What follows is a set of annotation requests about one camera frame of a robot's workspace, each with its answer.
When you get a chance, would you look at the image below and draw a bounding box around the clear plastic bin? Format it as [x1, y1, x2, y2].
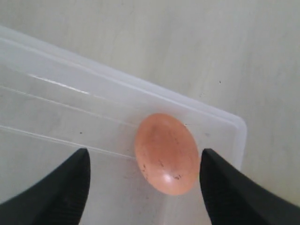
[0, 27, 247, 225]

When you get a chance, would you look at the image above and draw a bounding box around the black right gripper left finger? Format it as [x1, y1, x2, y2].
[0, 148, 90, 225]

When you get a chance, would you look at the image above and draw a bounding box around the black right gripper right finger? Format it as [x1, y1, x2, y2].
[199, 149, 300, 225]

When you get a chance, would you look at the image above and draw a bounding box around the brown egg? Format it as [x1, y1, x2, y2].
[134, 113, 200, 195]

